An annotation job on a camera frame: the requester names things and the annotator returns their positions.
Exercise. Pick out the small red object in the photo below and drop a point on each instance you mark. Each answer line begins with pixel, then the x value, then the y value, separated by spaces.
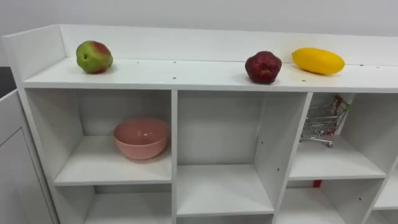
pixel 317 183

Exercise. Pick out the pink bowl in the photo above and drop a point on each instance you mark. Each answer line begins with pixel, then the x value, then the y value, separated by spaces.
pixel 141 138

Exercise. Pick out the white cabinet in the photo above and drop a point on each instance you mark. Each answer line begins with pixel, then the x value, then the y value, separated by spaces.
pixel 15 174

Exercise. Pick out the yellow mango soft toy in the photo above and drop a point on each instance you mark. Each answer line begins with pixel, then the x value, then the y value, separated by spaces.
pixel 317 60

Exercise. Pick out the dark red pomegranate soft toy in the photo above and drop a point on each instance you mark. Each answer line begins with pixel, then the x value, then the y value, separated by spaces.
pixel 263 67

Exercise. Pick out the white shelf unit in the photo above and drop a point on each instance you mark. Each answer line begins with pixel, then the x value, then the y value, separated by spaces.
pixel 217 186

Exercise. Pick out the green red apple soft toy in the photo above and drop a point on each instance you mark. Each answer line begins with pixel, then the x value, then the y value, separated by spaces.
pixel 92 57

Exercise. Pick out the miniature metal shopping cart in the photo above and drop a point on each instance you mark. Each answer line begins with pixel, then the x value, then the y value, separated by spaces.
pixel 323 123

